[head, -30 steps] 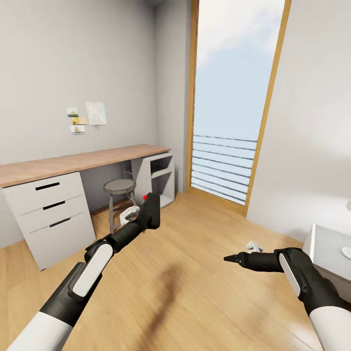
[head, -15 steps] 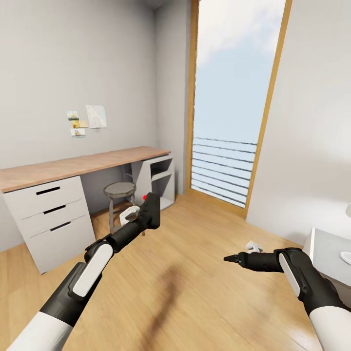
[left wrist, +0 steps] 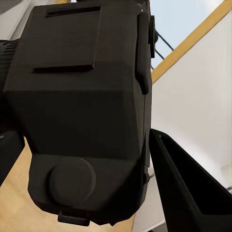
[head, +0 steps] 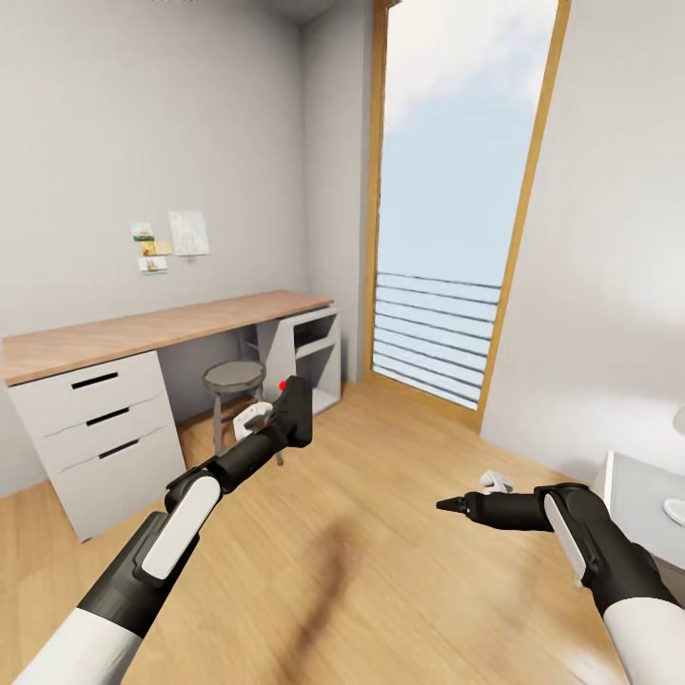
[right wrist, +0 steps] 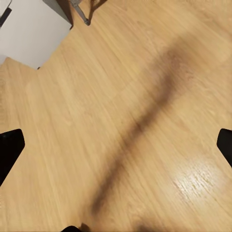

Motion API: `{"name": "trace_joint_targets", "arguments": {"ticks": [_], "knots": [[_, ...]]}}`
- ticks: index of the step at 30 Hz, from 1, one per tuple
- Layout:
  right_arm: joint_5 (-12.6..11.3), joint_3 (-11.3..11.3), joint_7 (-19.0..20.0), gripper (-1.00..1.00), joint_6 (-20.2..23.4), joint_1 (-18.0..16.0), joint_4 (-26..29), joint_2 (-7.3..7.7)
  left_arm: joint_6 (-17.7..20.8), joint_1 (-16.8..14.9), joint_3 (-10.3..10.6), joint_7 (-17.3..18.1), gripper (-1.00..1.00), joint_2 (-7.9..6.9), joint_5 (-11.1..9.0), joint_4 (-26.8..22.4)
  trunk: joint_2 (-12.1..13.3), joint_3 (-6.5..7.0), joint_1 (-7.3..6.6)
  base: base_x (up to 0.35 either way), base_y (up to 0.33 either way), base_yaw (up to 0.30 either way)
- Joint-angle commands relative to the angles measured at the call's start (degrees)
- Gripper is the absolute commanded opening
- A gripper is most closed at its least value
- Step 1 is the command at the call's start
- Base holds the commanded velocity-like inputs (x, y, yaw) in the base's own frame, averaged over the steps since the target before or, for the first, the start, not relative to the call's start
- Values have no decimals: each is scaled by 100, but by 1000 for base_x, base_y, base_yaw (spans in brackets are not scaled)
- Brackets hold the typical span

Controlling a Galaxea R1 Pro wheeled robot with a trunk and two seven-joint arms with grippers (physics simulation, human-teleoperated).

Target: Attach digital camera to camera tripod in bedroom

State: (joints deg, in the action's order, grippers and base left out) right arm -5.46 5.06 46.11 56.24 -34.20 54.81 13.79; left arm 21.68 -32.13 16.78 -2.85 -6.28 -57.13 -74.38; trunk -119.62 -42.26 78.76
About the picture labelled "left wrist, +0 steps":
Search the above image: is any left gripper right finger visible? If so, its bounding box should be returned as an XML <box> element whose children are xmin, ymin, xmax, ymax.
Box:
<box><xmin>148</xmin><ymin>129</ymin><xmax>232</xmax><ymax>232</ymax></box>

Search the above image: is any digital camera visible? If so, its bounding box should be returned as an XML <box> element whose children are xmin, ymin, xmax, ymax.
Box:
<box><xmin>0</xmin><ymin>0</ymin><xmax>159</xmax><ymax>227</ymax></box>

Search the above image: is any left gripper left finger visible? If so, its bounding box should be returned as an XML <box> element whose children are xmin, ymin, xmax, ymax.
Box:
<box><xmin>0</xmin><ymin>129</ymin><xmax>25</xmax><ymax>186</ymax></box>

